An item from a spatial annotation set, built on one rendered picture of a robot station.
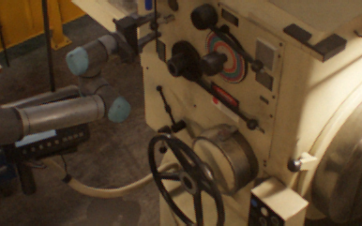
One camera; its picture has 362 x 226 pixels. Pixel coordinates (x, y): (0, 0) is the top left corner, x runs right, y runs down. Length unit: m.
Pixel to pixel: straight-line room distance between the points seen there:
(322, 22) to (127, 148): 2.45
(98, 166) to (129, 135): 0.32
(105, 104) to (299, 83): 0.56
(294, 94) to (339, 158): 0.32
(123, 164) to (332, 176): 2.08
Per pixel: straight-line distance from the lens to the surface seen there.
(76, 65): 1.86
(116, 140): 4.02
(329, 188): 2.03
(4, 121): 1.68
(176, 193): 2.92
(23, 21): 4.63
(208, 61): 1.84
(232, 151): 2.00
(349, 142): 1.97
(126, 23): 1.93
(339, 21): 1.72
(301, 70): 1.70
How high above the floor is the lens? 2.85
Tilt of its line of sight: 43 degrees down
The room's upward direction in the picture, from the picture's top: straight up
